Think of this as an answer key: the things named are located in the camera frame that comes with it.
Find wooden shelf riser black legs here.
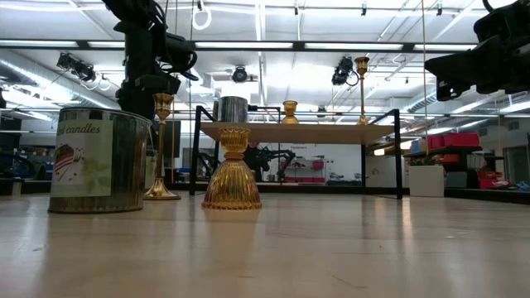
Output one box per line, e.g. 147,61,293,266
189,105,405,200

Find black monitor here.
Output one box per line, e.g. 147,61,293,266
151,119,182,159

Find black overhead frame bar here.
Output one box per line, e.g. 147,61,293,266
0,39,477,54

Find small red storage bins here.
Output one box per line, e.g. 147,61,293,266
477,170,513,190

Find white cable loop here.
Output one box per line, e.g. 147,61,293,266
191,6,213,31

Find brass candlestick holder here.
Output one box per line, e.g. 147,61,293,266
354,56,371,126
143,93,182,202

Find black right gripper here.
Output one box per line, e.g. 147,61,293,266
425,0,530,103

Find amber ribbed glass candle holder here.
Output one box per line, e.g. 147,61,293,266
201,126,263,211
280,99,300,125

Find black overhead camera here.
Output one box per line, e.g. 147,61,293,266
231,65,248,84

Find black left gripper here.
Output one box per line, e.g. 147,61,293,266
115,74,182,121

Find white pot with green plant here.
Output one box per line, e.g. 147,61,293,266
407,155,446,199

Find red bin rack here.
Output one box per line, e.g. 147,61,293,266
281,159,326,184

